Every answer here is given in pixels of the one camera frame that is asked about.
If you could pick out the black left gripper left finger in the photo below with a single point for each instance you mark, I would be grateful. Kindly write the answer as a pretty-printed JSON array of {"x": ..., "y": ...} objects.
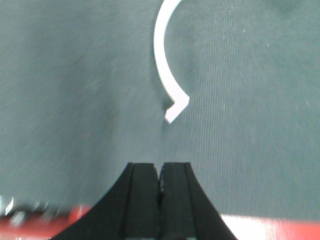
[{"x": 128, "y": 211}]

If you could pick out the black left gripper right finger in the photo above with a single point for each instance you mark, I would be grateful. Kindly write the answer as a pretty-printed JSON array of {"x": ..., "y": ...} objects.
[{"x": 186, "y": 213}]

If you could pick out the white curved PVC clip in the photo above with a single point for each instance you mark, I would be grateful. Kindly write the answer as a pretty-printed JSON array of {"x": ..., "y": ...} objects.
[{"x": 177, "y": 95}]

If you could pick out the red white floor tape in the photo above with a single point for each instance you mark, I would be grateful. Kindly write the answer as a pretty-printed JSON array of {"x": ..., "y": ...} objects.
[{"x": 22, "y": 220}]

